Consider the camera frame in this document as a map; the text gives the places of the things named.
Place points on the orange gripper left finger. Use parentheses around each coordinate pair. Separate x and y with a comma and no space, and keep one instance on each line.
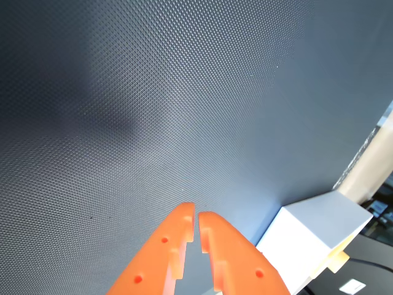
(153,255)

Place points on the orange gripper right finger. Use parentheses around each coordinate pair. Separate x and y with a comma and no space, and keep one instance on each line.
(239,261)

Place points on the white open cardboard box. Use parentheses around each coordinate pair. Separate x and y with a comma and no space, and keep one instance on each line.
(291,246)

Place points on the pale tape tab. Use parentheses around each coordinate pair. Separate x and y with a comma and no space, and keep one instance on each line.
(338,261)

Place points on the white label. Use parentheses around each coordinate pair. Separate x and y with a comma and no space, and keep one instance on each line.
(352,285)

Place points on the dark grey textured mat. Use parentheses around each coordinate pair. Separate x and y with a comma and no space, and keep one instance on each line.
(153,92)

